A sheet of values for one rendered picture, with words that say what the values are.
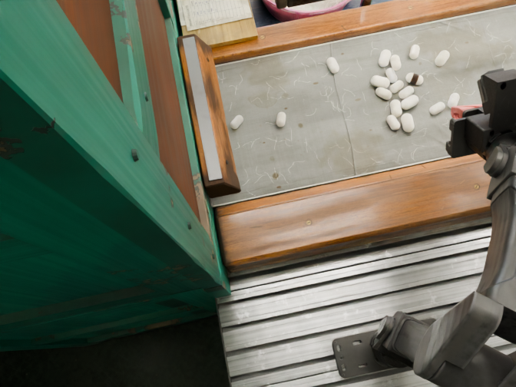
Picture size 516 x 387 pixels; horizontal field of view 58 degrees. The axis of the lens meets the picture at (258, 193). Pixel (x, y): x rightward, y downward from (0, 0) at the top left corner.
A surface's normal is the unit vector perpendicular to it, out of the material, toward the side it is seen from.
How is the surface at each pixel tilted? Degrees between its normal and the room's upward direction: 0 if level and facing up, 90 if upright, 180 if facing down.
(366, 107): 0
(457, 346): 44
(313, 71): 0
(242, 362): 0
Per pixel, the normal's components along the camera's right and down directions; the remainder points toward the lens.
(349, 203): -0.04, -0.29
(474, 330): -0.34, 0.39
